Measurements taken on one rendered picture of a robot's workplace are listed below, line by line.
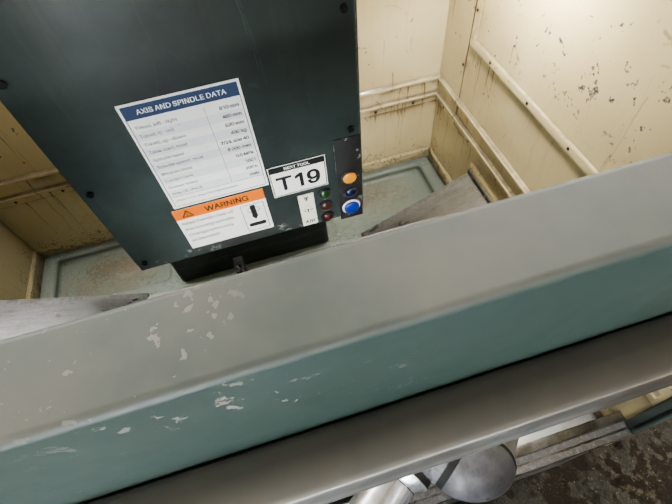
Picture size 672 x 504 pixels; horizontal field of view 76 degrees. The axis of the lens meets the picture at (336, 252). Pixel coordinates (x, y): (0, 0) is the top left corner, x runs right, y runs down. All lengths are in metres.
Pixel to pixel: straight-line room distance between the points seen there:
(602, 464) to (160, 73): 2.35
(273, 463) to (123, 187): 0.57
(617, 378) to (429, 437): 0.10
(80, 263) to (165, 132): 1.83
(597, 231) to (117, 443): 0.19
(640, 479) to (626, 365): 2.31
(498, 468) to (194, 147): 0.75
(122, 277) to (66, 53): 1.74
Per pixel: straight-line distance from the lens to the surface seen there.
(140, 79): 0.62
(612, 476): 2.51
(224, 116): 0.65
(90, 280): 2.36
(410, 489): 0.89
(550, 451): 1.57
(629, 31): 1.24
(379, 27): 1.88
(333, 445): 0.22
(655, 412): 1.54
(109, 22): 0.59
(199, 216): 0.78
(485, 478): 0.89
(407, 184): 2.30
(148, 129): 0.66
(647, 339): 0.27
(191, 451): 0.21
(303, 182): 0.76
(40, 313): 2.09
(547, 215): 0.18
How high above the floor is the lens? 2.25
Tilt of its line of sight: 55 degrees down
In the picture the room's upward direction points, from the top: 7 degrees counter-clockwise
